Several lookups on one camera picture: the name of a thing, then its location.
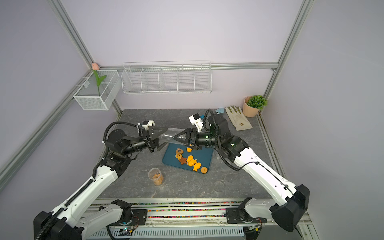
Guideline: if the white wire wall shelf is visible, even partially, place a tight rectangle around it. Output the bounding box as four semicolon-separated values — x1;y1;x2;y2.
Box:
121;61;213;94

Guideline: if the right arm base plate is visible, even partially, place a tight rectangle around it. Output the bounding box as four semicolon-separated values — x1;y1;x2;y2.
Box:
224;208;267;224

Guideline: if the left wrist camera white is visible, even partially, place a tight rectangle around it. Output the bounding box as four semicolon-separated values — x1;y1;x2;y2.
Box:
141;120;156;131

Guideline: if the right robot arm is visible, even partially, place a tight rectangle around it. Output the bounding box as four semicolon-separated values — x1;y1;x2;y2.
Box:
173;110;310;232

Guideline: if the teal plastic tray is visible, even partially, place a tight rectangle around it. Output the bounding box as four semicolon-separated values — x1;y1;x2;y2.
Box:
163;144;213;174

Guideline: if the beige gardening glove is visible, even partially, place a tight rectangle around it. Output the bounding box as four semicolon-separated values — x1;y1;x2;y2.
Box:
225;106;253;131

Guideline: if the round brown cookie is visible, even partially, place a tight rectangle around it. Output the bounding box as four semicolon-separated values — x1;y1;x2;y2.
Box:
201;167;208;174

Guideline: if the light blue garden trowel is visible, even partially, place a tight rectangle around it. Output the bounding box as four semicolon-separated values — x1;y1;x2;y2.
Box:
215;108;225;114

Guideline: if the white vented cable duct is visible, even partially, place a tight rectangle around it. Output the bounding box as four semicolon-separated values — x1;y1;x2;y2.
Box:
86;226;245;240

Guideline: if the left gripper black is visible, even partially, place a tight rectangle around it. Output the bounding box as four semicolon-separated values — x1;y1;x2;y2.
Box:
122;126;171;156

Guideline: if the white mesh wall basket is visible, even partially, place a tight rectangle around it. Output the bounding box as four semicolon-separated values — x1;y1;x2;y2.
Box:
74;70;122;111

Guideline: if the clear jar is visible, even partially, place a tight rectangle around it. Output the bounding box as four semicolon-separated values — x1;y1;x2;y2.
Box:
148;168;164;186
159;128;184;145

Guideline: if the potted green plant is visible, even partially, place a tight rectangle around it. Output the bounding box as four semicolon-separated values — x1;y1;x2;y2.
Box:
243;95;268;118

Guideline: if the pink artificial tulip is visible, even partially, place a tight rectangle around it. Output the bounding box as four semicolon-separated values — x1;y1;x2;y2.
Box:
92;63;107;97

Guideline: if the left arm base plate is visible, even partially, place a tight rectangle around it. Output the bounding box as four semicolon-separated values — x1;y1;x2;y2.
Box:
111;209;148;226

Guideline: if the dark brown star cookie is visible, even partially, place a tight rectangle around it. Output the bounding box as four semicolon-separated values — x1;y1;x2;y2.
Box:
179;157;188;165

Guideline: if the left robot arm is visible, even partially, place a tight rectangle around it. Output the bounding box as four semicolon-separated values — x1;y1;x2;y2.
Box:
33;121;168;240

